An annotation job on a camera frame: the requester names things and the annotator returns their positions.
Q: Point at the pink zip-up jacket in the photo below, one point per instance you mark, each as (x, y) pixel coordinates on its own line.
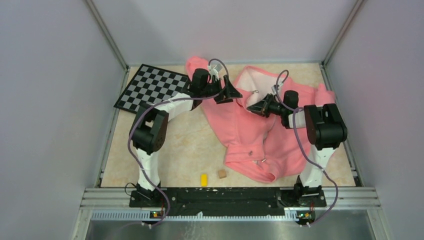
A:
(260, 148)

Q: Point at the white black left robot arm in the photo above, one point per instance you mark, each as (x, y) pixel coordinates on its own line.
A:
(149, 129)

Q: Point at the aluminium frame rail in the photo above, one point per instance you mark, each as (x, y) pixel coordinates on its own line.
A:
(352, 213)

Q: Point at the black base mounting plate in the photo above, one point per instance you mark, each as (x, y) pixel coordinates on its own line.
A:
(224, 201)

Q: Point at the yellow toy block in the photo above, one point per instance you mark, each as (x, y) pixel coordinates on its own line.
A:
(204, 180)

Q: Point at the black white checkerboard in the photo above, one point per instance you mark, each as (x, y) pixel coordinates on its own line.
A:
(150, 85)

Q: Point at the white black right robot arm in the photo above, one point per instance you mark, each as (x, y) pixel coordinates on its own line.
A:
(325, 130)

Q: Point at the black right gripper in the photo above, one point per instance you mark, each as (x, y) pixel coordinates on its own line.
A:
(262, 107)

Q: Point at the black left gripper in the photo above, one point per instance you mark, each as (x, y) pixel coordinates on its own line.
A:
(228, 90)

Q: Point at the small wooden cube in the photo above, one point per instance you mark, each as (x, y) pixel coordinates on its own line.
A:
(222, 174)

